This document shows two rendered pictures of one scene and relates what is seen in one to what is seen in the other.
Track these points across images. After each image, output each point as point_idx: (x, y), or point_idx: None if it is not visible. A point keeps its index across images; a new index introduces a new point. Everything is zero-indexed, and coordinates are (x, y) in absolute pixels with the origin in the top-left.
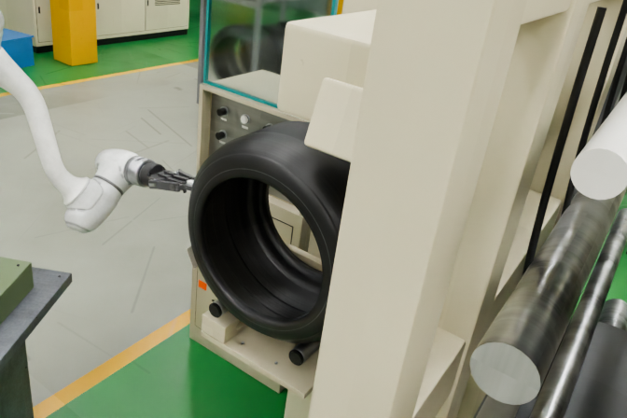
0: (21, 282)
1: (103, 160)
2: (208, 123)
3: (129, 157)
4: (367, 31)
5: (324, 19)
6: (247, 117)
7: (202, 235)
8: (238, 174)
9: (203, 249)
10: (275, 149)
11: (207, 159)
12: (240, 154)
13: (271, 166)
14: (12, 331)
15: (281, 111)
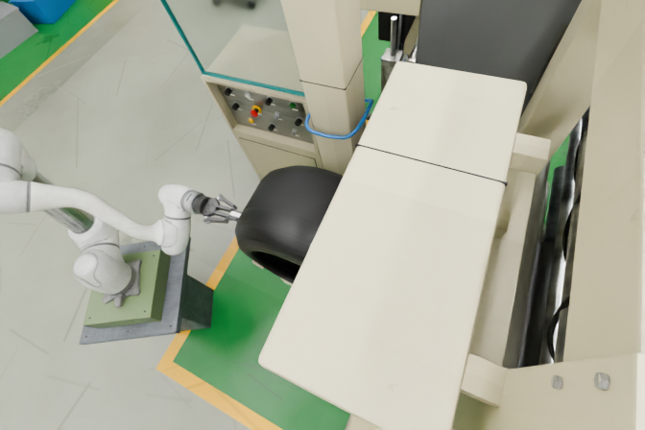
0: (162, 264)
1: (163, 202)
2: (223, 98)
3: (179, 197)
4: (350, 344)
5: (295, 309)
6: (250, 93)
7: (258, 260)
8: (266, 251)
9: (264, 265)
10: (288, 240)
11: (237, 227)
12: (261, 241)
13: (290, 254)
14: (174, 297)
15: (274, 92)
